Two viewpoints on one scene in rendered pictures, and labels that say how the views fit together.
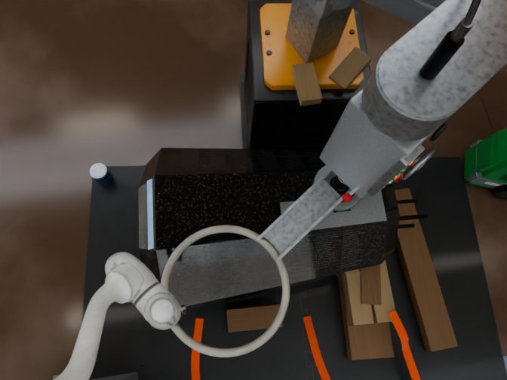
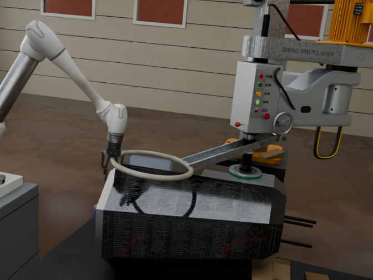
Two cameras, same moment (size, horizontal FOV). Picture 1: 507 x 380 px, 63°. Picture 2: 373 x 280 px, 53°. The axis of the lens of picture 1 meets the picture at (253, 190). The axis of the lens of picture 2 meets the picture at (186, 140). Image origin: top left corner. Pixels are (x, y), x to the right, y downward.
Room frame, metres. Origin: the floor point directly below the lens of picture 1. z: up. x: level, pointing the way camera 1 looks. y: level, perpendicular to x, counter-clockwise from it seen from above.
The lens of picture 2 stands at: (-1.64, -1.08, 1.60)
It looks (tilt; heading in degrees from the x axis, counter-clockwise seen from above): 15 degrees down; 27
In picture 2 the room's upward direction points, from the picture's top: 6 degrees clockwise
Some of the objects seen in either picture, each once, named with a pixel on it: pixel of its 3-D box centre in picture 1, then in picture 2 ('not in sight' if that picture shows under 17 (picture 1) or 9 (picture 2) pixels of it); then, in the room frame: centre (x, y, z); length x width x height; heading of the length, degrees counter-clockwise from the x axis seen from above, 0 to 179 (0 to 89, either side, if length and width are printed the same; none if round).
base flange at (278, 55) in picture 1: (310, 44); (252, 149); (1.38, -0.16, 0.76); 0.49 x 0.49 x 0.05; 12
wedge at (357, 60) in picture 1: (350, 68); (271, 153); (1.25, -0.36, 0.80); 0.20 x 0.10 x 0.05; 148
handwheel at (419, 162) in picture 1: (410, 157); (279, 122); (0.65, -0.53, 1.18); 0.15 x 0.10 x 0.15; 142
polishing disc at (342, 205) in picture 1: (338, 185); (245, 170); (0.63, -0.36, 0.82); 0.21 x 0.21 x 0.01
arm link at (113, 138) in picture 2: not in sight; (115, 136); (-0.01, 0.21, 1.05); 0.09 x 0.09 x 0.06
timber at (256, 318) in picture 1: (253, 318); not in sight; (0.05, -0.13, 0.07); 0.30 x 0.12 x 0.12; 105
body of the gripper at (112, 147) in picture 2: not in sight; (114, 149); (-0.01, 0.22, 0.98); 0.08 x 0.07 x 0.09; 127
